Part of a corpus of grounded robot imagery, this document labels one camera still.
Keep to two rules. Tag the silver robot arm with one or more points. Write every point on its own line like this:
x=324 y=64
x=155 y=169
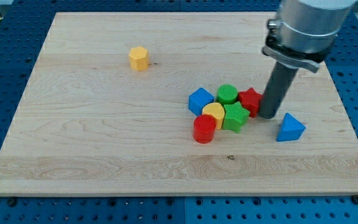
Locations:
x=303 y=31

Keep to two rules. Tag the blue triangle block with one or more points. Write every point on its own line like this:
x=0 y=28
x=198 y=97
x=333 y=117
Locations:
x=290 y=129

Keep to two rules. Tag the blue cube block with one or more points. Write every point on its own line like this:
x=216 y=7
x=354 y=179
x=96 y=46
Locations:
x=198 y=100

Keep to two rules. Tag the red cylinder block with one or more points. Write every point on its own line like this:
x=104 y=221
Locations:
x=204 y=127

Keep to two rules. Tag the green cylinder block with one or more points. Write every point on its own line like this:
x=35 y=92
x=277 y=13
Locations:
x=227 y=94

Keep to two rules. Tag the green star block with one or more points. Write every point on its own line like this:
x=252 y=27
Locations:
x=235 y=117

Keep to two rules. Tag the wooden board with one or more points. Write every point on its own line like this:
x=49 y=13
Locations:
x=88 y=125

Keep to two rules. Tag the yellow hexagon block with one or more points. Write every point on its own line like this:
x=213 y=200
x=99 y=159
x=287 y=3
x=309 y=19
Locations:
x=139 y=58

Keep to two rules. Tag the red star block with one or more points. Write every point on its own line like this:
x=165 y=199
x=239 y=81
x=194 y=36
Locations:
x=250 y=100

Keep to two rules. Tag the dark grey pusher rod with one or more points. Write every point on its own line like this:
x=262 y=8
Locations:
x=278 y=84

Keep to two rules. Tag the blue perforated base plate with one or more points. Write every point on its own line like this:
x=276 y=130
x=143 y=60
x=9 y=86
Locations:
x=22 y=33

